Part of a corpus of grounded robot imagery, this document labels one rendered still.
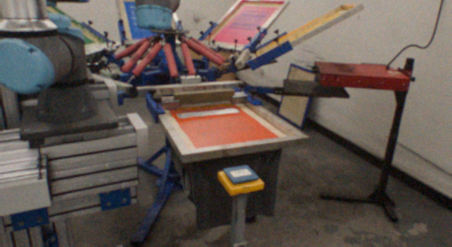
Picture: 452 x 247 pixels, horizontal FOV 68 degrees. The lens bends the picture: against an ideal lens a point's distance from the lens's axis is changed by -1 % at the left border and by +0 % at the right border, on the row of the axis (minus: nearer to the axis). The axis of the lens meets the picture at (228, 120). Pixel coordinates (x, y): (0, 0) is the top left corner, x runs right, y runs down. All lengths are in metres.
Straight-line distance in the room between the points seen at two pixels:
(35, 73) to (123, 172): 0.39
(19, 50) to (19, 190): 0.31
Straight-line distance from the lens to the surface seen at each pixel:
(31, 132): 0.91
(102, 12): 5.89
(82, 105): 0.94
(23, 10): 0.80
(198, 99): 1.90
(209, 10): 6.23
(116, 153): 1.00
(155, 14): 0.72
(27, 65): 0.78
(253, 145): 1.43
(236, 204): 1.28
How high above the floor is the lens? 1.57
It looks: 20 degrees down
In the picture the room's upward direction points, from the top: 2 degrees clockwise
